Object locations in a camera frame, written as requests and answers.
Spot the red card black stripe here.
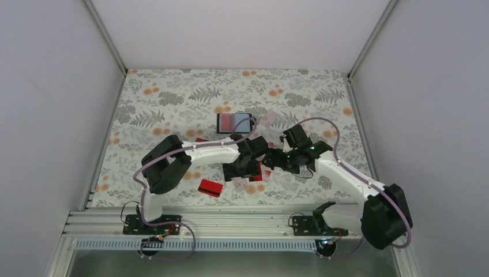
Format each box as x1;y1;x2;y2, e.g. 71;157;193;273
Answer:
198;179;224;198

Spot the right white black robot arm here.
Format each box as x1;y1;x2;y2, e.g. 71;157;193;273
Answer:
262;125;413;249

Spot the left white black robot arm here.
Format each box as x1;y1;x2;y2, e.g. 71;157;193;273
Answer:
133;134;269;234

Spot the white floral card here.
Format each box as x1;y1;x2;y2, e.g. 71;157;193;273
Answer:
260;110;279;128

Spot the floral patterned table mat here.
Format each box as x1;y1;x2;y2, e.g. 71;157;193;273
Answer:
90;69;370;207

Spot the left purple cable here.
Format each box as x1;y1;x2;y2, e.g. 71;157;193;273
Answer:
133;117;258;262

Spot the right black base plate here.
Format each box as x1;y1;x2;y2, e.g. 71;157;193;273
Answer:
287;212;349;237

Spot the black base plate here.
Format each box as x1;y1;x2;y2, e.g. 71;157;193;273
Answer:
122;214;182;235
287;212;349;237

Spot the aluminium rail frame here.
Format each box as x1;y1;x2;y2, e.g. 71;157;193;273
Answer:
48;205;419;276

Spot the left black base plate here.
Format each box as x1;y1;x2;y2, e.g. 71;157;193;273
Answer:
122;214;182;235

